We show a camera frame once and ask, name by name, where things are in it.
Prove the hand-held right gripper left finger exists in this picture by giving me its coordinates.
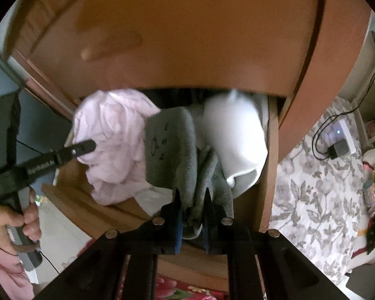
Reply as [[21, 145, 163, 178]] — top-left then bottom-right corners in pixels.
[[34, 190, 183, 300]]

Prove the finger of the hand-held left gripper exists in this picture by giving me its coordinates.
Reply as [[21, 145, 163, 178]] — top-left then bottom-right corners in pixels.
[[53, 140, 97, 168]]

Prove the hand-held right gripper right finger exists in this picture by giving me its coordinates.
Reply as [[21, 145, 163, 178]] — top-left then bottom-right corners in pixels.
[[203, 190, 346, 300]]

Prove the pale pink garment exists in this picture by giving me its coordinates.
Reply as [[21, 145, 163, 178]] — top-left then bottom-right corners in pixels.
[[72, 89, 163, 207]]

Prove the wooden drawer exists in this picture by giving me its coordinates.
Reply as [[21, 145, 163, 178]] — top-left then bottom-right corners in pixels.
[[11, 0, 327, 113], [42, 94, 282, 288]]

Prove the grey knit garment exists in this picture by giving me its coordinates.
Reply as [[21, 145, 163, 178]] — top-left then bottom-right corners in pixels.
[[144, 108, 235, 240]]

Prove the plain white garment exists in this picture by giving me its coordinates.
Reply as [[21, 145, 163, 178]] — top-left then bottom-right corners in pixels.
[[203, 90, 269, 199]]

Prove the person's left forearm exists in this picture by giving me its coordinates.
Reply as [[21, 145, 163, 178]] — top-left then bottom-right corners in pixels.
[[0, 233, 35, 297]]

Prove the person's left hand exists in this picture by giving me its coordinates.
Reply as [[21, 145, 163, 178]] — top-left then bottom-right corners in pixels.
[[0, 189, 43, 254]]

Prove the white cloth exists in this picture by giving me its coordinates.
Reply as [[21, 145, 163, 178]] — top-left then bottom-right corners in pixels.
[[134, 186, 176, 218]]

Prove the grey floral bed sheet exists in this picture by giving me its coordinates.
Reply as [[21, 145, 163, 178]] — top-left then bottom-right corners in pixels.
[[270, 97, 372, 285]]

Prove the black charger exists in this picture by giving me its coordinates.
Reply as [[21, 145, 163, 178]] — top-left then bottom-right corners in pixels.
[[328, 140, 349, 160]]

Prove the white power strip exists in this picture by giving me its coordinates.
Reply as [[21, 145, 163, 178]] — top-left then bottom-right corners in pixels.
[[323, 117, 358, 155]]

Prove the wooden nightstand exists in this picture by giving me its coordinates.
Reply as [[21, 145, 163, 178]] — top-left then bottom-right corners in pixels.
[[6, 0, 373, 132]]

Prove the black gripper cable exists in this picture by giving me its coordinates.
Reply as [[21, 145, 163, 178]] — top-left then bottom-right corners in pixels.
[[37, 249, 62, 273]]

